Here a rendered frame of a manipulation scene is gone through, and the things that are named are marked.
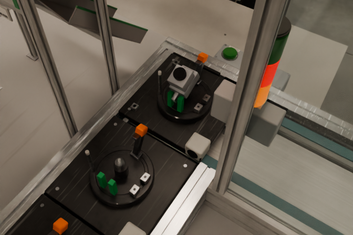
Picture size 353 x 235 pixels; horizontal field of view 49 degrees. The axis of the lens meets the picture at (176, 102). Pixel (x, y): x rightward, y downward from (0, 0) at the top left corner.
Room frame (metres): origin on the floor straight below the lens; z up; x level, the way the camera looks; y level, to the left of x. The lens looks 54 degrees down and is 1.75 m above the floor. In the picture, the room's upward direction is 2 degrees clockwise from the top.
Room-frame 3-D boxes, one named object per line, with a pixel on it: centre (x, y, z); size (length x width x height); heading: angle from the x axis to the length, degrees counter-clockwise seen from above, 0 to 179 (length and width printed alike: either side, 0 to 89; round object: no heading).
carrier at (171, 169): (0.37, 0.11, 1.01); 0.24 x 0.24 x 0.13; 59
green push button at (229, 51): (0.76, -0.15, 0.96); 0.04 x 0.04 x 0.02
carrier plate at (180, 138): (0.59, -0.02, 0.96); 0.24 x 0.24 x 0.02; 59
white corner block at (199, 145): (0.45, -0.05, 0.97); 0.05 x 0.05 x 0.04; 59
